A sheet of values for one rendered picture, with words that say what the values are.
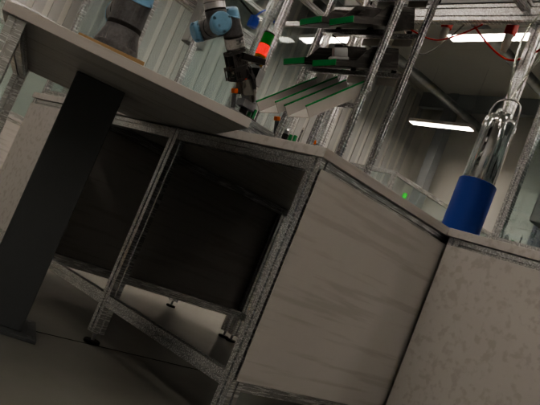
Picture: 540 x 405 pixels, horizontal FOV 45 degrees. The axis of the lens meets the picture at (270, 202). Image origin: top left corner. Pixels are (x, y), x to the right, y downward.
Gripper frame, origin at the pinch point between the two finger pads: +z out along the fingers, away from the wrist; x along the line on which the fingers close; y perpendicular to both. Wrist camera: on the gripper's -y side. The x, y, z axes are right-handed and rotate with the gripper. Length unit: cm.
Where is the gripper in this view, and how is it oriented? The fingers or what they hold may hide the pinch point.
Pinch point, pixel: (250, 97)
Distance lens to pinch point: 259.9
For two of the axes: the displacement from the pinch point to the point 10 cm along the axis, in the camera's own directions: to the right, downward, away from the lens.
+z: 1.7, 9.0, 4.1
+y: -7.3, 3.9, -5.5
